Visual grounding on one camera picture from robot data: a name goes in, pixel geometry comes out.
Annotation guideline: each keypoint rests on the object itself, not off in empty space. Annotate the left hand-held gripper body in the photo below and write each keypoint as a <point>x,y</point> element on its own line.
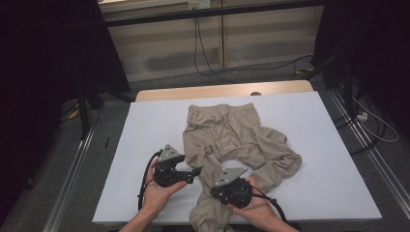
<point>167,170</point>

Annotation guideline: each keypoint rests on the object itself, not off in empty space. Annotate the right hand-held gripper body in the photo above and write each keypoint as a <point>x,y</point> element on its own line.
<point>233,191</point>

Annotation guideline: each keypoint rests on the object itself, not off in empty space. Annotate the beige pants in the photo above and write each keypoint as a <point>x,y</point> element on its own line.
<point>225,135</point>

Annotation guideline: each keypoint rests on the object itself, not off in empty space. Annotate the person's left hand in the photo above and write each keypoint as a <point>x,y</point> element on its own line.
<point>158,196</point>

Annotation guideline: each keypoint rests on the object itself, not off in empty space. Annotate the person's right hand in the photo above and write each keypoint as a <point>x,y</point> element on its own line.
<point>257,209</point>

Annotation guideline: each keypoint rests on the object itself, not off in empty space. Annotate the small black floor item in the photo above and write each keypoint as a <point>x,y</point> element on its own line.
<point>107,142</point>

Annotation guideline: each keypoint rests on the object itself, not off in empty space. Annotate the light wooden table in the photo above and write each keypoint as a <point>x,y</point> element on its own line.
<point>193,92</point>

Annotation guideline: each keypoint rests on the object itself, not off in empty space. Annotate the dark table grommet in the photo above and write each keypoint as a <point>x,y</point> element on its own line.
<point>255,93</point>

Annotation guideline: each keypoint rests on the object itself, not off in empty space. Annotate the black metal stand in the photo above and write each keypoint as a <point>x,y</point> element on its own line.
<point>346,87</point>
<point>84,116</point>

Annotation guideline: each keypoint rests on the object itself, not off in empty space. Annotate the white table board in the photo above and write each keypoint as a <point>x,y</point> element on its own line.
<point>322,145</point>

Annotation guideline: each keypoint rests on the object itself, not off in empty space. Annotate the yellow floor tape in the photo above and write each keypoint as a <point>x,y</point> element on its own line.
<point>306,69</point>
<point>74,114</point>

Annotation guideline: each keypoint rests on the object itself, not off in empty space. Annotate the beige wooden cabinet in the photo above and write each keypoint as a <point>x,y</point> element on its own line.
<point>154,45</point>

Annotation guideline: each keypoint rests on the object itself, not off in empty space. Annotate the black horizontal bar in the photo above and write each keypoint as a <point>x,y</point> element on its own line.
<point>161,17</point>

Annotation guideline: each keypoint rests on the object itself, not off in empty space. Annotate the white power strip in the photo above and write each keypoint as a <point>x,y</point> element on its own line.
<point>362,116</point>

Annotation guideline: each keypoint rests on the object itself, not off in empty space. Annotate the black curtain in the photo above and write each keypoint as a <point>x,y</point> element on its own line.
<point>370,48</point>
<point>48,64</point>

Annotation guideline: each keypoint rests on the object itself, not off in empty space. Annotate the aluminium floor rail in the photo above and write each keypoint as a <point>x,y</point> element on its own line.
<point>380,161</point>
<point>69,183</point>

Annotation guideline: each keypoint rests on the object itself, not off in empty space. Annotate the white wall socket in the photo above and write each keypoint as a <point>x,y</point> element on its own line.
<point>199,4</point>

